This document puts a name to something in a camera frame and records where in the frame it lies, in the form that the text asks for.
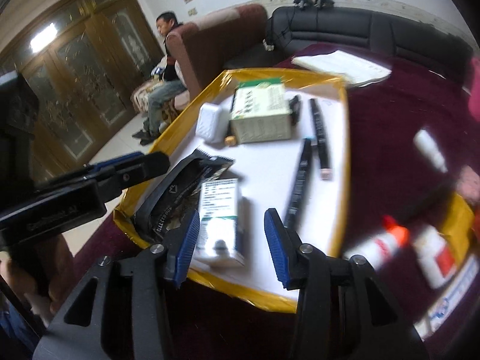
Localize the black foil snack bag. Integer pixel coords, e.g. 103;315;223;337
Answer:
131;149;234;244

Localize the orange cap glue bottle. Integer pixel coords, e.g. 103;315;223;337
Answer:
343;215;410;271

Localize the white square plastic bottle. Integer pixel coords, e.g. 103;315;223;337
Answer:
195;103;222;143

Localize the black teal cap marker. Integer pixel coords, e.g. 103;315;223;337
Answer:
284;138;312;232

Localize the small white medicine box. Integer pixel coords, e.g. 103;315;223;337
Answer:
194;178;245;268

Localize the yellow foil packet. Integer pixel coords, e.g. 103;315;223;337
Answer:
439;193;474;266

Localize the long black marker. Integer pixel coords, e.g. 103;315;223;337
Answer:
309;98;333;181

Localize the green white medicine box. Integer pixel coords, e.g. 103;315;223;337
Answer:
230;77;292;144

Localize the white round pill bottle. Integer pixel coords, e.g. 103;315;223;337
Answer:
413;129;448;173

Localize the pink plush toy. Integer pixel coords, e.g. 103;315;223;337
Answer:
456;166;480;206

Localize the short black marker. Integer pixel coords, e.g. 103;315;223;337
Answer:
289;95;301;126

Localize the person's left hand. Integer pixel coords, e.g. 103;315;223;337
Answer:
1;235;77;325

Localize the seated man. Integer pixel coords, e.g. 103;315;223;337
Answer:
132;11;186;146

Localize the wooden glass door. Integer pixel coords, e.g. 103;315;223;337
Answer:
1;0;163;182

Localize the brown armchair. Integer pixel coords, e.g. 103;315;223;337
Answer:
166;4;268;98

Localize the gold cardboard tray box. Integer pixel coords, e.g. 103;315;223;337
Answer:
112;67;352;315

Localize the black leather sofa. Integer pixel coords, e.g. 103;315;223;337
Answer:
266;7;473;81

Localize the white paper stack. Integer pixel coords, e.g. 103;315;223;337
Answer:
291;50;391;87

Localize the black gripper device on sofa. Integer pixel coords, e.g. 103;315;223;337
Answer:
293;0;312;10

